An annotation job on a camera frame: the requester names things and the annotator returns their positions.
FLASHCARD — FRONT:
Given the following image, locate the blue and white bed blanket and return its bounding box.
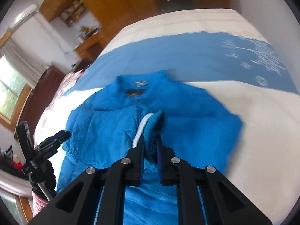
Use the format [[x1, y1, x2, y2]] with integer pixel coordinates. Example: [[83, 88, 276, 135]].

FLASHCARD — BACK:
[[33, 8, 299, 225]]

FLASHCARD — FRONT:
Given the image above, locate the window with wooden frame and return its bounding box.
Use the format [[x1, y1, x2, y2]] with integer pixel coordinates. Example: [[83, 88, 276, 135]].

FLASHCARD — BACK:
[[0, 54, 32, 125]]

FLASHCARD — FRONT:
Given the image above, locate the pile of red black clothes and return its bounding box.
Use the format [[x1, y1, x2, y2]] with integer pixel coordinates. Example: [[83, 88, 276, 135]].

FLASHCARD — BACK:
[[0, 145, 27, 181]]

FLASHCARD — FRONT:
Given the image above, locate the wooden desk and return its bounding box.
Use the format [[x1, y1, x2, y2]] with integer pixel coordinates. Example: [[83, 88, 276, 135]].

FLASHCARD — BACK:
[[73, 31, 109, 62]]

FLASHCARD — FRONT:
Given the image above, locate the person's left hand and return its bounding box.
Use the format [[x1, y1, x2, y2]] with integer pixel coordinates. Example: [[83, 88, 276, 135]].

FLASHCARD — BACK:
[[30, 160, 57, 197]]

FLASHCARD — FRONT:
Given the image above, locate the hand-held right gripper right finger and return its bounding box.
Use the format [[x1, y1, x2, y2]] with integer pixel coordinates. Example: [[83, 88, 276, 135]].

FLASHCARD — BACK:
[[155, 140, 273, 225]]

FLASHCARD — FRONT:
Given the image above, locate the blue puffer jacket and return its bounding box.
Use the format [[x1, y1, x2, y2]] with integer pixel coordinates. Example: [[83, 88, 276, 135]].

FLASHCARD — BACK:
[[56, 70, 243, 225]]

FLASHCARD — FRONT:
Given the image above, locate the light curtain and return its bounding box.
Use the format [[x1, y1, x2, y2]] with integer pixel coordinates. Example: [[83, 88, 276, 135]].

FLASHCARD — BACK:
[[0, 37, 50, 88]]

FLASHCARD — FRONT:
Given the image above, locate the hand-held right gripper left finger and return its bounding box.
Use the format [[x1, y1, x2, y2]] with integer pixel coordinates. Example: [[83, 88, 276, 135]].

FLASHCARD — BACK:
[[28, 140, 145, 225]]

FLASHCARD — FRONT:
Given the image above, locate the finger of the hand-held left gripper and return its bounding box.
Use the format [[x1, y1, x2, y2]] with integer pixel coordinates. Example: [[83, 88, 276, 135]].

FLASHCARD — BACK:
[[35, 130, 71, 156]]

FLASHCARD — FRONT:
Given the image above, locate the floral quilt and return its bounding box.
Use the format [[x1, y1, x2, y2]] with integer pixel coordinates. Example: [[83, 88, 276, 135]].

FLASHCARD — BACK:
[[33, 67, 88, 146]]

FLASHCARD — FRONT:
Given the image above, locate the person's left forearm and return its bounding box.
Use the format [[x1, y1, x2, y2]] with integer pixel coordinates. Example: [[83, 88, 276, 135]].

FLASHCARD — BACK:
[[31, 189, 51, 218]]

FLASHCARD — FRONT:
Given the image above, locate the dark wooden headboard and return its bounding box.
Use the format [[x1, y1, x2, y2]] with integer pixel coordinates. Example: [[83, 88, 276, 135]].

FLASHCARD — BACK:
[[13, 65, 68, 141]]

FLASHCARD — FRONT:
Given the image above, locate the wooden wardrobe with shelves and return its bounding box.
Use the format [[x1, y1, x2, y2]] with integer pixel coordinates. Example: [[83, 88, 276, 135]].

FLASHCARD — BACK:
[[39, 0, 162, 52]]

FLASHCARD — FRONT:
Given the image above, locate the white air conditioner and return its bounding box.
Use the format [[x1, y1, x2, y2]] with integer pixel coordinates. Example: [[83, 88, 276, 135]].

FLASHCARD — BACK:
[[8, 3, 39, 30]]

